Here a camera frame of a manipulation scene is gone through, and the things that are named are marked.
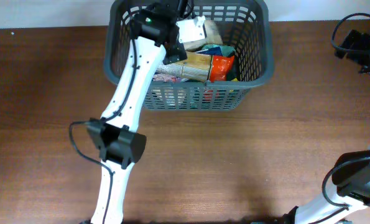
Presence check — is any brown and cream snack bag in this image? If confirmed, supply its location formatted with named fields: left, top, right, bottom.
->
left=184, top=20, right=223, bottom=52

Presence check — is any green Nescafe bag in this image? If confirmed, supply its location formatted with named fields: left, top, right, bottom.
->
left=197, top=44, right=238, bottom=82

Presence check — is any orange spaghetti pack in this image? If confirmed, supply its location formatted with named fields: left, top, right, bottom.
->
left=156, top=52, right=235, bottom=82

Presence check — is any blue tissue box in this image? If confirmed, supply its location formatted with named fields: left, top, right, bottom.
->
left=152, top=73, right=188, bottom=83

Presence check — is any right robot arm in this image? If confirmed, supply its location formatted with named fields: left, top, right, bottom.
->
left=273, top=30, right=370, bottom=224

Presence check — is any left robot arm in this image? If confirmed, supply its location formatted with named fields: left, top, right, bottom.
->
left=82, top=1, right=206, bottom=223

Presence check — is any grey plastic basket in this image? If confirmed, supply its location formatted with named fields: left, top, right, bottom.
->
left=103, top=0, right=274, bottom=111

